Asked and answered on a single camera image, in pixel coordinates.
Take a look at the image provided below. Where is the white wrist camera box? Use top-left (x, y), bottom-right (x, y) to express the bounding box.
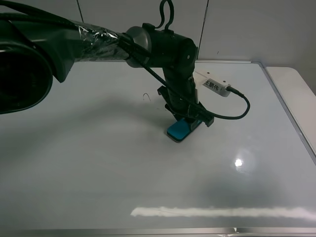
top-left (193, 71), bottom-right (230, 97)

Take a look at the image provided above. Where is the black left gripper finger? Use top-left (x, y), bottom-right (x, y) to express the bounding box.
top-left (173, 113), bottom-right (187, 121)
top-left (188, 118), bottom-right (200, 130)

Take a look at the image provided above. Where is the black camera cable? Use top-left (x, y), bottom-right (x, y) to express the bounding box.
top-left (148, 85), bottom-right (251, 120)

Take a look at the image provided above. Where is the white whiteboard with aluminium frame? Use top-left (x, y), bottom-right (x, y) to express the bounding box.
top-left (0, 62), bottom-right (316, 237)

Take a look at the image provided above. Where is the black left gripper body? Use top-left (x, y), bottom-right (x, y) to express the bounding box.
top-left (158, 86), bottom-right (213, 127)

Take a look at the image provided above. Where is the teal whiteboard eraser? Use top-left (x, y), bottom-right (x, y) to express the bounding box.
top-left (166, 120), bottom-right (194, 143)

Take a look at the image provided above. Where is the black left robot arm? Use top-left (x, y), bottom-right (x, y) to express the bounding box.
top-left (0, 0), bottom-right (214, 128)

